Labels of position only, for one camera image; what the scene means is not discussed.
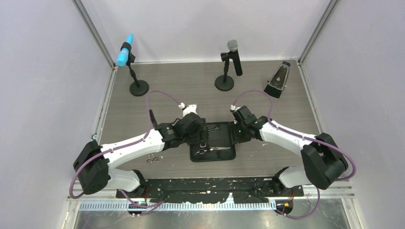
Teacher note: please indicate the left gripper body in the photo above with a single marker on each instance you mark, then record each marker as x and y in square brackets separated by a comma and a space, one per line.
[197, 137]

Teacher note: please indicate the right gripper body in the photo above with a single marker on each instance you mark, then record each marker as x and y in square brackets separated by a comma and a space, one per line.
[240, 135]

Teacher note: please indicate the silver thinning scissors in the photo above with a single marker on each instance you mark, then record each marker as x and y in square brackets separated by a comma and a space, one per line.
[204, 148]

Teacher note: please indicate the black zipper tool case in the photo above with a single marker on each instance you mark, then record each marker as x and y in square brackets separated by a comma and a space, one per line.
[222, 138]

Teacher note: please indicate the silver cutting scissors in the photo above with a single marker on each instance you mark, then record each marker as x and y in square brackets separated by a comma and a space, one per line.
[152, 159]

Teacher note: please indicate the black hair clip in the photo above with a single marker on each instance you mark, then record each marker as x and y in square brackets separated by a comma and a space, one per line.
[216, 128]

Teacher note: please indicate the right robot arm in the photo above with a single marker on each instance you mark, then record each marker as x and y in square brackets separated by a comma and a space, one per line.
[322, 163]

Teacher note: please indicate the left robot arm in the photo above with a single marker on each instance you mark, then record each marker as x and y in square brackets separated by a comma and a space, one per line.
[96, 167]

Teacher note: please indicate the black comb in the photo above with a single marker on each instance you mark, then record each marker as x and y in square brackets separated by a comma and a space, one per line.
[152, 118]

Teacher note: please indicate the right black microphone stand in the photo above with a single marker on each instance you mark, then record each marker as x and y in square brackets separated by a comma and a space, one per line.
[224, 82]

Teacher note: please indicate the black microphone stand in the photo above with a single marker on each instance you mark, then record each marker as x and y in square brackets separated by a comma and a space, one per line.
[138, 87]
[224, 82]

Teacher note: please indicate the black metronome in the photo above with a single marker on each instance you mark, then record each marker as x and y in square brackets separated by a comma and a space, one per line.
[277, 83]

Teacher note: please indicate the left black microphone stand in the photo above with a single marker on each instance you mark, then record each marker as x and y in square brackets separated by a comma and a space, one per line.
[138, 87]

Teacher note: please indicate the black grey microphone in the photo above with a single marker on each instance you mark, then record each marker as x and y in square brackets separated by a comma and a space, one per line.
[232, 46]

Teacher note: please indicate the blue microphone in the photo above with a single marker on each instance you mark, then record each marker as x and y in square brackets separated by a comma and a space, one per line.
[125, 51]

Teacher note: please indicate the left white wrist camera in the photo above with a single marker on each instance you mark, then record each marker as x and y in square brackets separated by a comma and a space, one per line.
[188, 109]

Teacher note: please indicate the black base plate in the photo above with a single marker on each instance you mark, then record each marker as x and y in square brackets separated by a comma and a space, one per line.
[213, 190]

